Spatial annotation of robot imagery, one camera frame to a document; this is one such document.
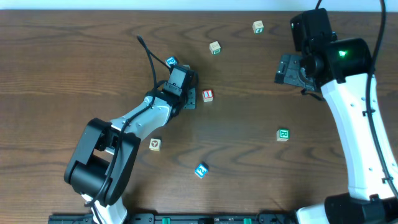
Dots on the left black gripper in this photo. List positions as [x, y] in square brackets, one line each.
[191, 98]

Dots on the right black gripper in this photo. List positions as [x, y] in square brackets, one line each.
[288, 72]

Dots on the red letter I block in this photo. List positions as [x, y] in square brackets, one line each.
[207, 95]

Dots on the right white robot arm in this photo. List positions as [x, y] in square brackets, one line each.
[339, 71]

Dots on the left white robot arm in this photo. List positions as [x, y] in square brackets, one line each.
[103, 159]

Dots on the blue letter P block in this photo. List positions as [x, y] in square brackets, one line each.
[171, 61]

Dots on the green number 4 block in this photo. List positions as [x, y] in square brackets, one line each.
[258, 27]

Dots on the brown symbol wooden block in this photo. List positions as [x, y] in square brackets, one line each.
[155, 144]

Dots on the green number 27 block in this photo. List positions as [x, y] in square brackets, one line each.
[215, 48]

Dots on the green letter R block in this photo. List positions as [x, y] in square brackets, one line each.
[283, 135]

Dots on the blue number 2 block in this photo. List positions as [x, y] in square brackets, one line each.
[201, 171]

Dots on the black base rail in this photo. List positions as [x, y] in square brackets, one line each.
[148, 218]

